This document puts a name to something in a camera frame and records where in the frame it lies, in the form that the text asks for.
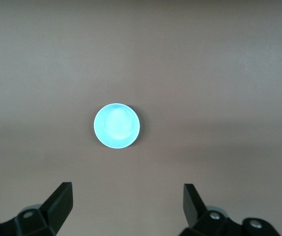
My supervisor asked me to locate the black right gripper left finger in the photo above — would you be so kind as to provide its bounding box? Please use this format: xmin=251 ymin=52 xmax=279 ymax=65
xmin=0 ymin=181 xmax=73 ymax=236

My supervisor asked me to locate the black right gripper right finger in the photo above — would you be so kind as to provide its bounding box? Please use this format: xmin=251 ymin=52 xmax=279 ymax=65
xmin=180 ymin=183 xmax=282 ymax=236

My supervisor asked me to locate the light blue plastic bowl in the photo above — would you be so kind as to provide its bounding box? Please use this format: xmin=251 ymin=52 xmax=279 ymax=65
xmin=93 ymin=103 xmax=141 ymax=149

